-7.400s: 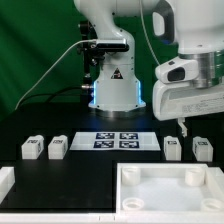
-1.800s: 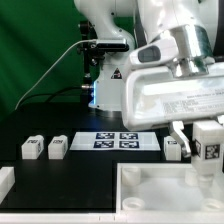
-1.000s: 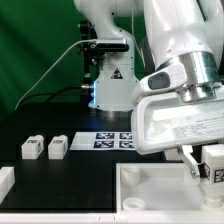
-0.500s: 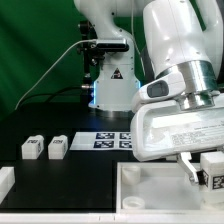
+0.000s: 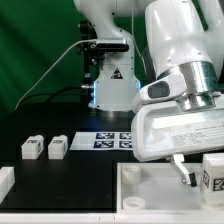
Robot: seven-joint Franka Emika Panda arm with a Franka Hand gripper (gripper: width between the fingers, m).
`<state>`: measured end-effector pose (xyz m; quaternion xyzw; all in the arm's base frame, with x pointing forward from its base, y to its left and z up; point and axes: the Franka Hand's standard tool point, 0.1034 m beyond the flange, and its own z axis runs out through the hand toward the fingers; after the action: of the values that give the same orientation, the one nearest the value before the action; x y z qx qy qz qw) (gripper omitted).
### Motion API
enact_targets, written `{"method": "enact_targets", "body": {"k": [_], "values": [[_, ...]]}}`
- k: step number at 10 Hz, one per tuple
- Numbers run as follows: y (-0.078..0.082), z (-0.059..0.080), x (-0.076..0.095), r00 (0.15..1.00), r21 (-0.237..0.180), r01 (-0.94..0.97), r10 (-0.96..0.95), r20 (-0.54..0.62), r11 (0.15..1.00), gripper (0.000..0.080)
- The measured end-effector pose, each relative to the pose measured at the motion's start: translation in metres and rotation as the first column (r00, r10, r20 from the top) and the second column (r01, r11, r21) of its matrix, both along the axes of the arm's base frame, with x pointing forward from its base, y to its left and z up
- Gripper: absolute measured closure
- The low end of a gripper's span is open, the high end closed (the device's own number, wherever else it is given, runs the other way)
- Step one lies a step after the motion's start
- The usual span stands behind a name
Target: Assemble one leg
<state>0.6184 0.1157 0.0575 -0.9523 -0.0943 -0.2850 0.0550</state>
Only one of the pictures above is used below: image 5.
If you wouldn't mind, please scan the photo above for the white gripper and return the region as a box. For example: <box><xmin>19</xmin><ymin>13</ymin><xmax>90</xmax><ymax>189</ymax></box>
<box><xmin>131</xmin><ymin>73</ymin><xmax>224</xmax><ymax>187</ymax></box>

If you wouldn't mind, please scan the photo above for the white square tabletop part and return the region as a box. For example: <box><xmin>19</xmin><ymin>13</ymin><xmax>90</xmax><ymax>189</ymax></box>
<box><xmin>117</xmin><ymin>163</ymin><xmax>224</xmax><ymax>213</ymax></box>

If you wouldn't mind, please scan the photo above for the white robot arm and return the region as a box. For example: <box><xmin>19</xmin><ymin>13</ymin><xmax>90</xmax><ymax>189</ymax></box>
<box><xmin>73</xmin><ymin>0</ymin><xmax>224</xmax><ymax>187</ymax></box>

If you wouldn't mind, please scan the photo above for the white sheet with fiducial tags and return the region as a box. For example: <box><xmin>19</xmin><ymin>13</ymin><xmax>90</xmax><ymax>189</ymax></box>
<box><xmin>70</xmin><ymin>132</ymin><xmax>132</xmax><ymax>150</ymax></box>

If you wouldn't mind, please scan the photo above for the white U-shaped obstacle fence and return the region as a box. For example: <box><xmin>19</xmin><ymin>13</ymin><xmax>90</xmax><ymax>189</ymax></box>
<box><xmin>0</xmin><ymin>164</ymin><xmax>224</xmax><ymax>224</ymax></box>

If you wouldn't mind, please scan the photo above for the black camera on stand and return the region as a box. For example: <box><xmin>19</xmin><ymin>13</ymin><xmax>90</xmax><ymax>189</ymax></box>
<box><xmin>77</xmin><ymin>20</ymin><xmax>99</xmax><ymax>85</ymax></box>

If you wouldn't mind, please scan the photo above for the black cable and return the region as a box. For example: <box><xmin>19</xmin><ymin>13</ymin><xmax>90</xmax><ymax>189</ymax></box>
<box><xmin>16</xmin><ymin>86</ymin><xmax>84</xmax><ymax>108</ymax></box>

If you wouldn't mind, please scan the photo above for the white cable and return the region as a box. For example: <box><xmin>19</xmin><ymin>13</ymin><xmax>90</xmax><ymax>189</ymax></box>
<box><xmin>14</xmin><ymin>38</ymin><xmax>98</xmax><ymax>111</ymax></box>

